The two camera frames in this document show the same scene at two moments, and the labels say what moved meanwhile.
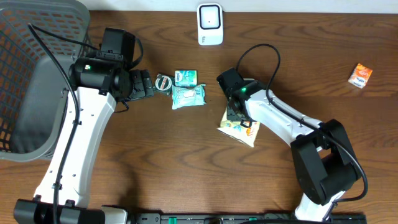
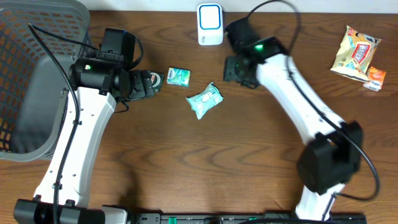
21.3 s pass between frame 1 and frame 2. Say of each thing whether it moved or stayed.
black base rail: stayed
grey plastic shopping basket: stayed
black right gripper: moved
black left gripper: stayed
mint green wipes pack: moved
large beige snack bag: moved
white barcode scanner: stayed
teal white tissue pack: moved
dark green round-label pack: moved
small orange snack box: moved
